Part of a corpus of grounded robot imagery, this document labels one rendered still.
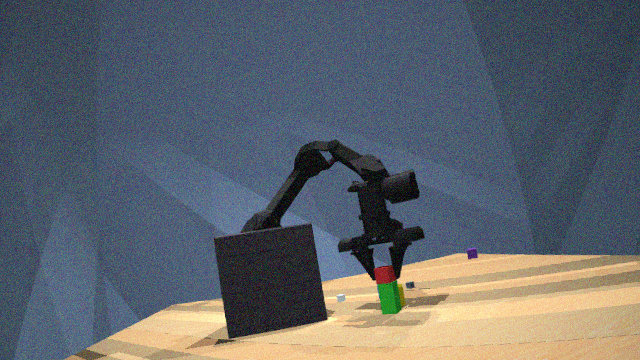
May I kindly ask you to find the red block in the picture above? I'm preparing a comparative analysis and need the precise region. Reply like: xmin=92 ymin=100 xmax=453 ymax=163
xmin=374 ymin=265 xmax=397 ymax=284

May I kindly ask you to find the green block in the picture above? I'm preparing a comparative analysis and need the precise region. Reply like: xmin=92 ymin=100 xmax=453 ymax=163
xmin=377 ymin=280 xmax=399 ymax=299
xmin=380 ymin=295 xmax=401 ymax=314

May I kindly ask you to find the small purple block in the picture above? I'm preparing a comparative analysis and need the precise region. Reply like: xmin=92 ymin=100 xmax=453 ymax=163
xmin=466 ymin=248 xmax=478 ymax=259

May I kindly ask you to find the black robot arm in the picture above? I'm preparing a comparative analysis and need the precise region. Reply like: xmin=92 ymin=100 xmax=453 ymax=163
xmin=240 ymin=140 xmax=419 ymax=233

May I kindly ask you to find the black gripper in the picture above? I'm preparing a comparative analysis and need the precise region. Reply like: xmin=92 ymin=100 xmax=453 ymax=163
xmin=338 ymin=206 xmax=425 ymax=280

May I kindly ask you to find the yellow block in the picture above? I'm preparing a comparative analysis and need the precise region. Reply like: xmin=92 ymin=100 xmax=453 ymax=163
xmin=397 ymin=284 xmax=405 ymax=306

